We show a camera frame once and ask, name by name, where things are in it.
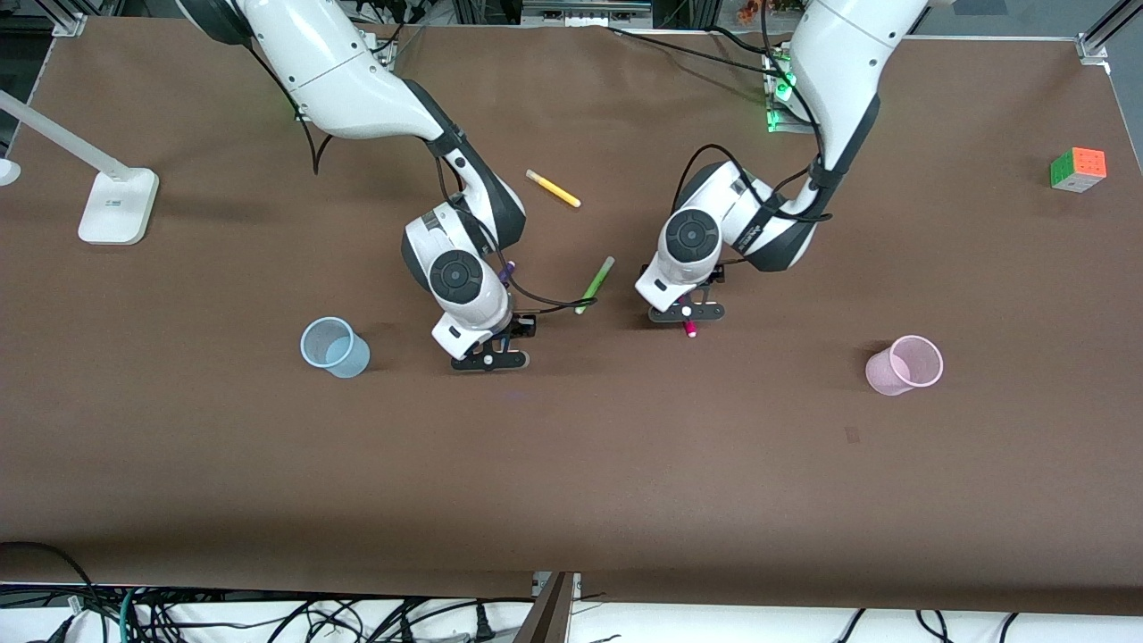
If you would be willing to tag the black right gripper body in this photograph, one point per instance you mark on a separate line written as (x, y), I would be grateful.
(524, 326)

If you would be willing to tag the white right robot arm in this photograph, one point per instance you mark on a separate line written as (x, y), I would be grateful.
(339, 62)

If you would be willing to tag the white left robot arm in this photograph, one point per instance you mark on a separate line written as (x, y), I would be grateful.
(839, 54)

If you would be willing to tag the purple marker pen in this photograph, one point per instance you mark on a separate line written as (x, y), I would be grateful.
(509, 271)

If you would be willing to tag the green marker pen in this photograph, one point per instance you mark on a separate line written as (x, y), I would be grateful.
(596, 281)

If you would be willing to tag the yellow marker pen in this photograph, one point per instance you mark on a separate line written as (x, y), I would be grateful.
(554, 188)

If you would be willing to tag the translucent blue plastic cup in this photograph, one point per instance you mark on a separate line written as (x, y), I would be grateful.
(337, 350)

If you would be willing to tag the translucent pink plastic cup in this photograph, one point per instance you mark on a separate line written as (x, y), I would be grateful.
(902, 368)

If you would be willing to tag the brown table leg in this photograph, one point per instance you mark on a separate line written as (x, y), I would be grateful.
(546, 612)

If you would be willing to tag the grey metal box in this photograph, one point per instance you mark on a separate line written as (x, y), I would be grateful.
(585, 11)

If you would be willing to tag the colourful puzzle cube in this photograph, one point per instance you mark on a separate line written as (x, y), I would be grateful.
(1078, 170)

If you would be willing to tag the white desk lamp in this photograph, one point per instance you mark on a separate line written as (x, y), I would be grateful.
(116, 210)

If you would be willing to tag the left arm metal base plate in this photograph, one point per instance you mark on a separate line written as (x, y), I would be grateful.
(781, 116)

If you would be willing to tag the silver metal corner bracket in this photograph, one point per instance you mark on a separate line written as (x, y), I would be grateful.
(576, 585)

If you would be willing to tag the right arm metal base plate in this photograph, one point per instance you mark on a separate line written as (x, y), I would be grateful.
(379, 49)

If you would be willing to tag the aluminium frame profile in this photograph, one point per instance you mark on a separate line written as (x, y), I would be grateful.
(1107, 31)

